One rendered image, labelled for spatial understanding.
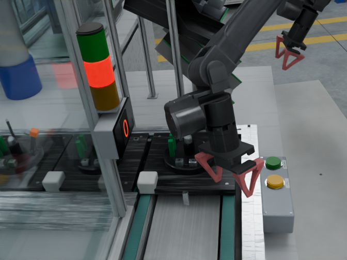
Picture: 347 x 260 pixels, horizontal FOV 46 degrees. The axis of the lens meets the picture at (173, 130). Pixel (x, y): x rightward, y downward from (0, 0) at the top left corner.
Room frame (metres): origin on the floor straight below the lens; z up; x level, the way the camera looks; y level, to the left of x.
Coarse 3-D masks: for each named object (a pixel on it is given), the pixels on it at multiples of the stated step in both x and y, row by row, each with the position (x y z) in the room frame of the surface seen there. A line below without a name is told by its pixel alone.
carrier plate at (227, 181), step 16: (160, 144) 0.92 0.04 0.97; (160, 160) 0.85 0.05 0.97; (160, 176) 0.79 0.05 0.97; (176, 176) 0.78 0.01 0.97; (192, 176) 0.77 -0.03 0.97; (208, 176) 0.76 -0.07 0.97; (224, 176) 0.75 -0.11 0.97; (160, 192) 0.74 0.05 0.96; (176, 192) 0.73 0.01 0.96; (192, 192) 0.72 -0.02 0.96; (208, 192) 0.72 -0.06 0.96; (224, 192) 0.71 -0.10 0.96
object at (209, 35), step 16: (128, 0) 1.12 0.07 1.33; (144, 0) 1.10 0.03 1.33; (160, 0) 1.08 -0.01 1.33; (176, 0) 1.20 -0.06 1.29; (144, 16) 1.10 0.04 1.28; (160, 16) 1.08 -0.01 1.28; (176, 16) 1.07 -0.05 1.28; (192, 16) 1.18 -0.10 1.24; (192, 32) 1.05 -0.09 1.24; (208, 32) 1.11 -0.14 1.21
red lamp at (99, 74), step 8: (88, 64) 0.66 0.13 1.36; (96, 64) 0.66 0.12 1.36; (104, 64) 0.66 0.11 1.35; (88, 72) 0.67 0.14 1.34; (96, 72) 0.66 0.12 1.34; (104, 72) 0.66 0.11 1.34; (112, 72) 0.68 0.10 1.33; (88, 80) 0.67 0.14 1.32; (96, 80) 0.66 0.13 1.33; (104, 80) 0.66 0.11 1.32; (112, 80) 0.67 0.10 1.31
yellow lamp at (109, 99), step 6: (114, 84) 0.67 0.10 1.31; (90, 90) 0.67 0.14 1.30; (96, 90) 0.66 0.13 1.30; (102, 90) 0.66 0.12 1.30; (108, 90) 0.66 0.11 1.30; (114, 90) 0.67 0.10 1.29; (96, 96) 0.66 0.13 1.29; (102, 96) 0.66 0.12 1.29; (108, 96) 0.66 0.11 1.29; (114, 96) 0.67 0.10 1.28; (96, 102) 0.67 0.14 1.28; (102, 102) 0.66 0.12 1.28; (108, 102) 0.66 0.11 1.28; (114, 102) 0.67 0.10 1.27; (96, 108) 0.67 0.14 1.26; (102, 108) 0.66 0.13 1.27; (108, 108) 0.66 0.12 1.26
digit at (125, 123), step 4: (124, 112) 0.69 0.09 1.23; (124, 116) 0.69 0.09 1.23; (120, 120) 0.66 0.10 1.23; (124, 120) 0.68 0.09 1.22; (120, 124) 0.66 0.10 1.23; (124, 124) 0.68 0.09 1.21; (128, 124) 0.70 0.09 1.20; (124, 128) 0.67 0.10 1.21; (128, 128) 0.69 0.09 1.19; (124, 132) 0.67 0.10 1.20; (128, 132) 0.69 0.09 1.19; (124, 136) 0.66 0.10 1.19; (128, 136) 0.68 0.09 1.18; (124, 140) 0.66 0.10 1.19
